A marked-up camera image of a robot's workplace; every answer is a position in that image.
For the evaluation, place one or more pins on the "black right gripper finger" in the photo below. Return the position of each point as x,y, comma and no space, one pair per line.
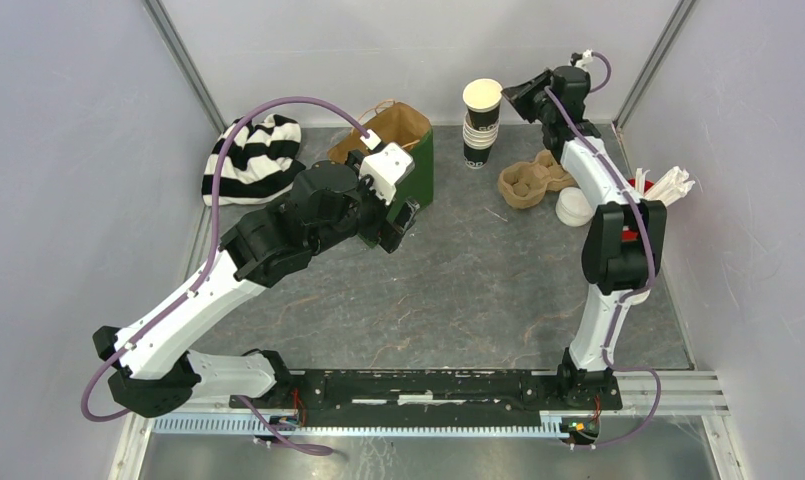
538,83
524,99

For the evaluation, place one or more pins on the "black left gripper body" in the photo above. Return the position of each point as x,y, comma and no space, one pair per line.
374,221

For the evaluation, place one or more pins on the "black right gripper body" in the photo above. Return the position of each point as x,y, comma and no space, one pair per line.
548,110

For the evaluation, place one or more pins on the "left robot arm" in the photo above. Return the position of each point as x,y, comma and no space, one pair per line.
155,366

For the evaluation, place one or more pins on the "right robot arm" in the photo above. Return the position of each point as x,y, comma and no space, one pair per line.
622,252

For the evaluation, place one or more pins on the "stack of paper cups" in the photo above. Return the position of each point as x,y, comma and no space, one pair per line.
478,142

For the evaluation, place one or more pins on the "brown cardboard cup carrier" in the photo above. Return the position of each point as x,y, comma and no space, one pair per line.
523,185

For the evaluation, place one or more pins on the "green brown paper bag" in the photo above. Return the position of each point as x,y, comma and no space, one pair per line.
402,124

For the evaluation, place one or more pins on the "black white striped cloth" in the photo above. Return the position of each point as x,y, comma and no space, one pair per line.
262,162

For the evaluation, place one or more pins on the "white wrapped straws bundle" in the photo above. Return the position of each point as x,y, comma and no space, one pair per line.
674,185

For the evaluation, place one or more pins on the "red cup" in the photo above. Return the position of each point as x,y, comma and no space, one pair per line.
630,231

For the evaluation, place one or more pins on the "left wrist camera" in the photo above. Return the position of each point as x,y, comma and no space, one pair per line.
387,164

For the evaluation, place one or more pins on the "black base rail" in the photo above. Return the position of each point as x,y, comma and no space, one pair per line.
428,398

